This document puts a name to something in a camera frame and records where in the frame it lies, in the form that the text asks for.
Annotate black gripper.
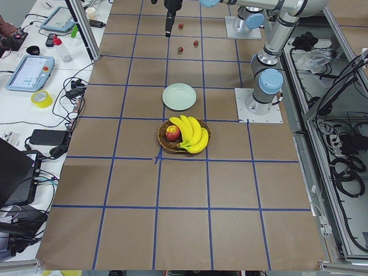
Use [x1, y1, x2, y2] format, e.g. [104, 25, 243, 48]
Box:
[164, 0, 182, 37]

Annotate pale green plate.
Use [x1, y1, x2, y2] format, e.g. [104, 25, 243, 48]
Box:
[162, 83, 197, 111]

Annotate paper cup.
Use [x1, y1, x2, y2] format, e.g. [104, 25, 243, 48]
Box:
[85, 7, 96, 20]

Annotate green marker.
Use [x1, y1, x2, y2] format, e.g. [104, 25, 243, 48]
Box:
[71, 24, 79, 39]

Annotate far blue teach pendant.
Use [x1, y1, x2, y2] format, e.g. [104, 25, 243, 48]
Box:
[40, 6, 75, 33]

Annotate blue teach pendant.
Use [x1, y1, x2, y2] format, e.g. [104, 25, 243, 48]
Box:
[6, 55, 55, 92]
[40, 6, 75, 33]

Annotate clear bottle red cap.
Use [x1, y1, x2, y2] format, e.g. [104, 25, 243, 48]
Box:
[52, 35, 72, 63]

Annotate red yellow apple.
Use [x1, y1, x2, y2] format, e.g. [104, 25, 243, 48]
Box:
[165, 125, 181, 141]

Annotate black phone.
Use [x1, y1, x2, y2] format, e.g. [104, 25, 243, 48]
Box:
[45, 33, 56, 48]

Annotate yellow banana bunch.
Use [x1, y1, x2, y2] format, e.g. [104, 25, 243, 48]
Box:
[169, 115, 210, 154]

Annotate brown wicker basket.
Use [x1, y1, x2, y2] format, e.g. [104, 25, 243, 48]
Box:
[158, 120, 211, 153]

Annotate black cloth bundle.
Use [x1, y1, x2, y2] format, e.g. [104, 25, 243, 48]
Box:
[292, 31, 319, 51]

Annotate black round bowl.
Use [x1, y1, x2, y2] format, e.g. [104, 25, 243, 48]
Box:
[26, 45, 40, 56]

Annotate near blue teach pendant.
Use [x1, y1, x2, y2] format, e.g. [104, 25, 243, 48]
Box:
[6, 55, 55, 92]

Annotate white crumpled cloth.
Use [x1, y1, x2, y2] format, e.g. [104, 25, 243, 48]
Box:
[296, 49, 331, 74]

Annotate yellow tape roll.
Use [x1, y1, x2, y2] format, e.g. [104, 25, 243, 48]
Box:
[30, 90, 53, 109]

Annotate black power adapter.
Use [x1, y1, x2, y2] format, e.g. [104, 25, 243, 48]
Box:
[29, 129, 67, 145]

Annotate black laptop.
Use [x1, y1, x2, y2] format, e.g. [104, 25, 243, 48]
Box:
[1, 139, 41, 207]

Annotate aluminium frame post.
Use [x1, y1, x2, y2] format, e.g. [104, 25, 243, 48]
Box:
[65, 0, 100, 62]

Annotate coiled black cables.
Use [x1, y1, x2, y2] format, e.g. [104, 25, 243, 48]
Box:
[329, 156, 367, 199]

